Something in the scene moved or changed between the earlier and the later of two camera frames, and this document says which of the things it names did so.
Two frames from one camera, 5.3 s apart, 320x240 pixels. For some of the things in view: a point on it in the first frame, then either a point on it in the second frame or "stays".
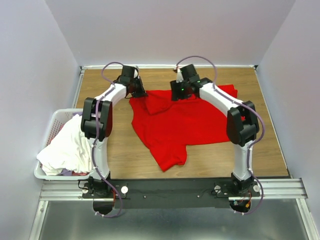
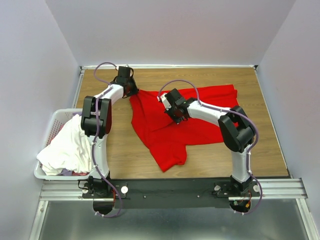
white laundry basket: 58,117 stays
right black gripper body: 185,92 -> 172,113
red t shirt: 168,127 stays
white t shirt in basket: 69,149 stays
